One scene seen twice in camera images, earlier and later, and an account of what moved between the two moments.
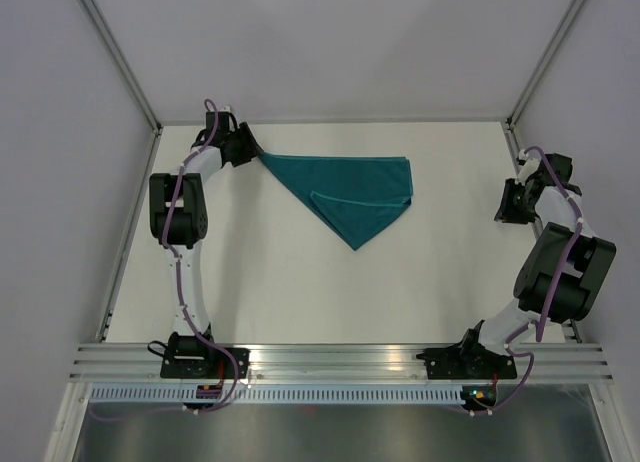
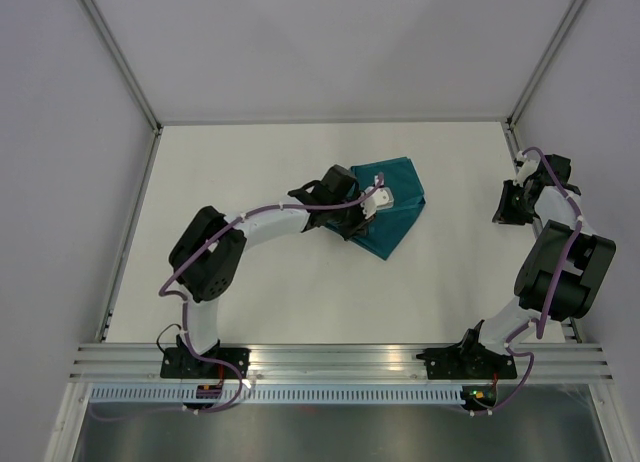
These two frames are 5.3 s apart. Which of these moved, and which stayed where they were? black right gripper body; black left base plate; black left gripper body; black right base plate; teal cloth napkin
Moved: black left gripper body; teal cloth napkin
Stayed: black right gripper body; black right base plate; black left base plate
